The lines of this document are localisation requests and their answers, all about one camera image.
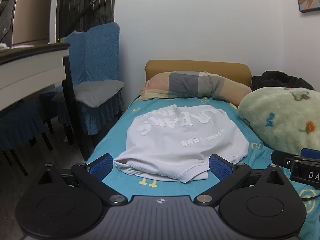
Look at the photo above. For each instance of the white printed t-shirt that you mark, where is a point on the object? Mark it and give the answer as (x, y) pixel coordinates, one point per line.
(180, 145)

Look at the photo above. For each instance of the white dining table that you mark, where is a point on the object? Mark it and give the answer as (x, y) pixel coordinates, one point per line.
(30, 67)

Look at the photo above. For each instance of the grey cover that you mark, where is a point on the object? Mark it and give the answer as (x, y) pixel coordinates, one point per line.
(6, 20)

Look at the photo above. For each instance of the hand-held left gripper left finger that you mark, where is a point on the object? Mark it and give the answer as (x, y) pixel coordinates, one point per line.
(101, 167)

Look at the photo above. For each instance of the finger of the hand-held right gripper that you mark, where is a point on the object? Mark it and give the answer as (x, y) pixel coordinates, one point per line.
(283, 158)

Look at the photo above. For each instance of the cardboard box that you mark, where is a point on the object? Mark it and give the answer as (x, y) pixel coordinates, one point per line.
(32, 15)

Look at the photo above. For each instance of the mustard yellow headboard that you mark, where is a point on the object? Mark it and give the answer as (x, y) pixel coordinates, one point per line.
(197, 66)

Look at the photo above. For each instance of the black window grille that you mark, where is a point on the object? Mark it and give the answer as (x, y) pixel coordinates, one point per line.
(85, 5)

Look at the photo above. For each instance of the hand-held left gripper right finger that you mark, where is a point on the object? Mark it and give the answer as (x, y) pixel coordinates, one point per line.
(218, 167)

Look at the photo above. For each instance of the black cloth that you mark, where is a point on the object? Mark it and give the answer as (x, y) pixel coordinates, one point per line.
(277, 80)

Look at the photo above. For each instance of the green plush printed blanket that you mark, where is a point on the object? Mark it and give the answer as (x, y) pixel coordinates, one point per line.
(280, 115)

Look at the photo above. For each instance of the grey seat cushion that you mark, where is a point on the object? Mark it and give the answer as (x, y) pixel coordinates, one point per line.
(97, 91)

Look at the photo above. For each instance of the plaid pillow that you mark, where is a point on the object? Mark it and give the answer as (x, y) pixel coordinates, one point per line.
(195, 85)

